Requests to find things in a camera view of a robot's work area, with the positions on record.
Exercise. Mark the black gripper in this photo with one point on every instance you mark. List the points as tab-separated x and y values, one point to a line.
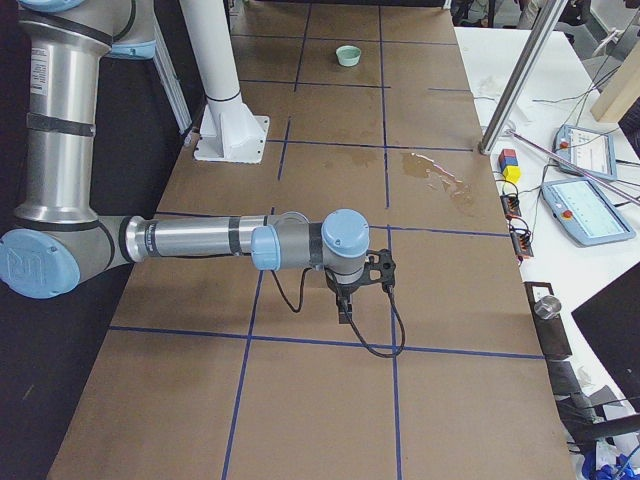
343	289

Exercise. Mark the mint green bowl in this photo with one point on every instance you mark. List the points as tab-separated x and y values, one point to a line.
348	55

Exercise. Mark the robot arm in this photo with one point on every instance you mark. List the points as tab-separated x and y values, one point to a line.
87	176

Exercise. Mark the orange black connector board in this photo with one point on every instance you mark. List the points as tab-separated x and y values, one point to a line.
520	233

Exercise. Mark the red blue yellow block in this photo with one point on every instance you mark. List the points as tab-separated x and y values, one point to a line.
509	166

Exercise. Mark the near teach pendant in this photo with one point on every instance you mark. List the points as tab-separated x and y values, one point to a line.
585	213

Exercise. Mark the teach pendant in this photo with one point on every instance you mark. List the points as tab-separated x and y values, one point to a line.
587	149
585	213

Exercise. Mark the black computer monitor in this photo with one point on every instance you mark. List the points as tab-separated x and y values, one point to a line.
609	321

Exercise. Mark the far teach pendant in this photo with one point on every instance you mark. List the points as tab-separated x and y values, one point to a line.
587	149

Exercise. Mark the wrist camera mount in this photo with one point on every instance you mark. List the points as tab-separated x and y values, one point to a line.
379	269

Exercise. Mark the white pedestal column base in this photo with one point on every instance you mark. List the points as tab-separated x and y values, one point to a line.
229	131

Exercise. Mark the aluminium frame post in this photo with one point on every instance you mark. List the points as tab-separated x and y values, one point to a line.
538	19

